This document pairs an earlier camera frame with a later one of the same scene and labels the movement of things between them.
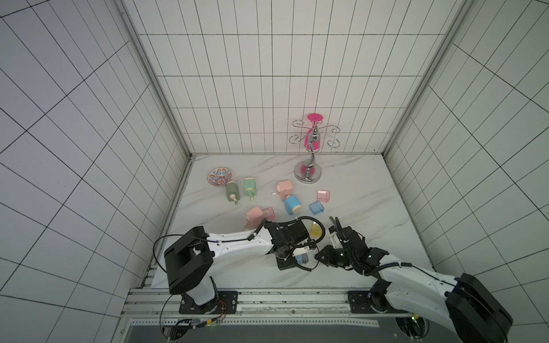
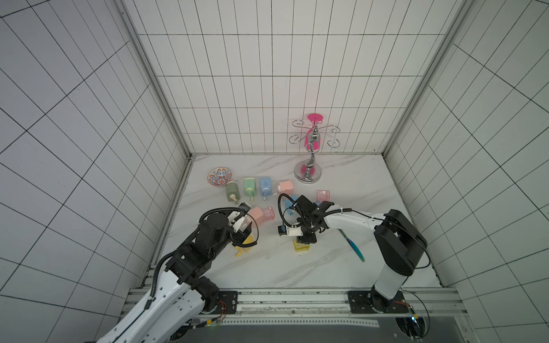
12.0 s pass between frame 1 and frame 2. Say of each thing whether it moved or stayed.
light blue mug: stayed
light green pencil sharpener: stayed
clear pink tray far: stayed
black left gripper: moved
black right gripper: moved
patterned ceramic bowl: stayed
